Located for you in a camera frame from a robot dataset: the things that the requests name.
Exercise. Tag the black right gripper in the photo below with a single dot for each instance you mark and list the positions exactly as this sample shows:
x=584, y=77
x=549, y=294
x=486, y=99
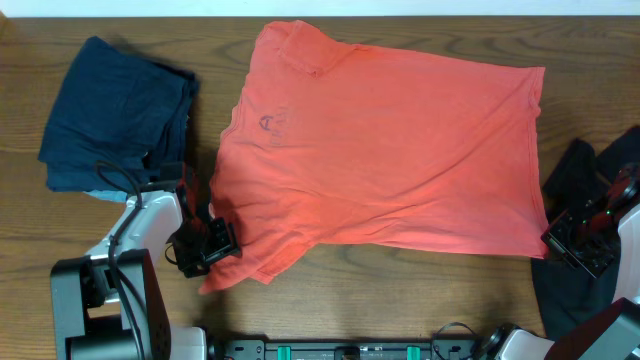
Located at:
x=557, y=234

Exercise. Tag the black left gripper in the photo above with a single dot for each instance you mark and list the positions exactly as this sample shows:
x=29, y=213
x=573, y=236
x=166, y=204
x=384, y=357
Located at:
x=220, y=241

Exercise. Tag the orange polo shirt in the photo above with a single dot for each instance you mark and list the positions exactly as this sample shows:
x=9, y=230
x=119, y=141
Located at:
x=338, y=143

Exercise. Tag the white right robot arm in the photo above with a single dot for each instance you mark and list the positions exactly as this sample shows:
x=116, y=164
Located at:
x=613, y=333

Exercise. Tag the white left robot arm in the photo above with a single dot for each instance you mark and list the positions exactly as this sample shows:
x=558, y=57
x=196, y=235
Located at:
x=107, y=304

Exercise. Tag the black garment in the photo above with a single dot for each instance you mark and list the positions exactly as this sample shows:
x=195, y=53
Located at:
x=568, y=297

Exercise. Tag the light blue folded garment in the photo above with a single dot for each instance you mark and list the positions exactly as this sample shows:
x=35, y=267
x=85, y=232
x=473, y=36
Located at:
x=115, y=196

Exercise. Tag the folded navy blue garment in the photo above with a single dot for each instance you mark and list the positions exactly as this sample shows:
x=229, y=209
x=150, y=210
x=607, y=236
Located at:
x=117, y=108

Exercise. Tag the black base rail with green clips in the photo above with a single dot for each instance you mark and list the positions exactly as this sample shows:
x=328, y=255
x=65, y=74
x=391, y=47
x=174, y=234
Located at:
x=254, y=349

